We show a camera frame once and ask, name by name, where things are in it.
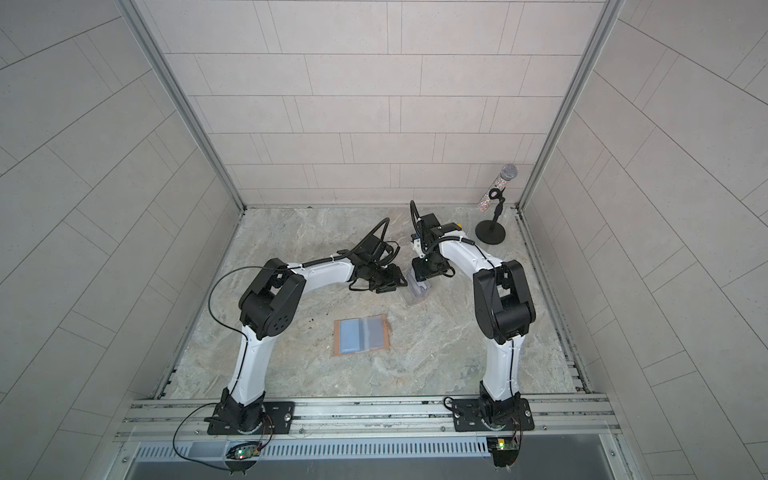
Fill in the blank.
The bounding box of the aluminium corner post right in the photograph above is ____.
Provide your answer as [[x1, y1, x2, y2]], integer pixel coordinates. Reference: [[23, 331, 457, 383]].
[[517, 0, 624, 213]]

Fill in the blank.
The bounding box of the right circuit board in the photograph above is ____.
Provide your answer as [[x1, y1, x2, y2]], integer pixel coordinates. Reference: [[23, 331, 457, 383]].
[[486, 437, 521, 468]]

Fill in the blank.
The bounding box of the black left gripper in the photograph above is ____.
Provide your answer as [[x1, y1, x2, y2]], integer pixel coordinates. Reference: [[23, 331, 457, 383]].
[[364, 262, 410, 293]]

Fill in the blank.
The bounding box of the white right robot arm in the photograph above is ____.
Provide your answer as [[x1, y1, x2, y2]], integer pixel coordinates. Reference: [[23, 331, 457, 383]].
[[410, 202, 536, 433]]

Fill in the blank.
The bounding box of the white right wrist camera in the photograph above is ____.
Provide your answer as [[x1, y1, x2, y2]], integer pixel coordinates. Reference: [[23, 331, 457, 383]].
[[411, 234, 424, 258]]

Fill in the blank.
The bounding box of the glittery silver microphone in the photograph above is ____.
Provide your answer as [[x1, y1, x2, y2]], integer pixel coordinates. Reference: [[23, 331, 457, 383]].
[[478, 163, 518, 212]]

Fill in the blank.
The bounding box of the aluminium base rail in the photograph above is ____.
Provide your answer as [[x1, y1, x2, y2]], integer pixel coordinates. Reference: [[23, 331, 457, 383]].
[[112, 393, 621, 441]]

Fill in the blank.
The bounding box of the aluminium corner post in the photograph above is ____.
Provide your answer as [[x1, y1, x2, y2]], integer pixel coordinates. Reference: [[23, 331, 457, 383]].
[[115, 0, 247, 213], [517, 0, 624, 213]]

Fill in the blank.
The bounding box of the aluminium corner post left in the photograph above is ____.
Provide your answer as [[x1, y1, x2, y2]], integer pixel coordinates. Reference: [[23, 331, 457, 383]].
[[115, 0, 247, 213]]

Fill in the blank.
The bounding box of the black microphone stand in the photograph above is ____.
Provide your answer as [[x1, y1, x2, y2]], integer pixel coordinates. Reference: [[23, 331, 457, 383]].
[[475, 188, 506, 245]]

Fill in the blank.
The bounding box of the left green circuit board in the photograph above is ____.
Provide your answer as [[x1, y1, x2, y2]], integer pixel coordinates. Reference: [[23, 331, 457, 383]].
[[225, 442, 262, 461]]

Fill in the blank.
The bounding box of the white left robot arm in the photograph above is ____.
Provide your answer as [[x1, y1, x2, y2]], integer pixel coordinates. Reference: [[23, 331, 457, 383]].
[[205, 233, 407, 435]]

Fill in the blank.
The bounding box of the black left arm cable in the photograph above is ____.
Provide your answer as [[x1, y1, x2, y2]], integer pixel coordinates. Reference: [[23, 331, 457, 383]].
[[172, 217, 391, 472]]

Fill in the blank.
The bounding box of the pink leather card holder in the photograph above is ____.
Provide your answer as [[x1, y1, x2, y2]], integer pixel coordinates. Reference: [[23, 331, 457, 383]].
[[333, 315, 390, 356]]

